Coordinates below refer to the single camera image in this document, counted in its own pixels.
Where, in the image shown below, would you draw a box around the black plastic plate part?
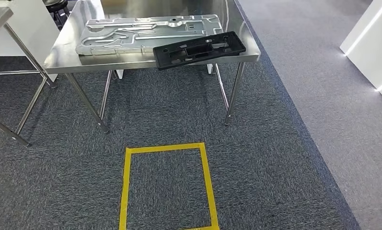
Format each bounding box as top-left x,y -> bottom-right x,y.
153,31 -> 247,71

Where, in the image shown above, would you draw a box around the stainless steel workbench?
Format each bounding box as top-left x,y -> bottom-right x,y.
44,0 -> 261,134

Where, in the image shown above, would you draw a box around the yellow floor tape square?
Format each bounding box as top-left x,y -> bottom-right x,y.
118,142 -> 220,230

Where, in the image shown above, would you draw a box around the stamped silver metal plate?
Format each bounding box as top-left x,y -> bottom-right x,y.
76,14 -> 224,56

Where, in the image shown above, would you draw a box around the black stool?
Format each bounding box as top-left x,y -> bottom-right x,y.
43,0 -> 70,30

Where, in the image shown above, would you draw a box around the white display plinth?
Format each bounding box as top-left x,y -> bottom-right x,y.
340,0 -> 382,103

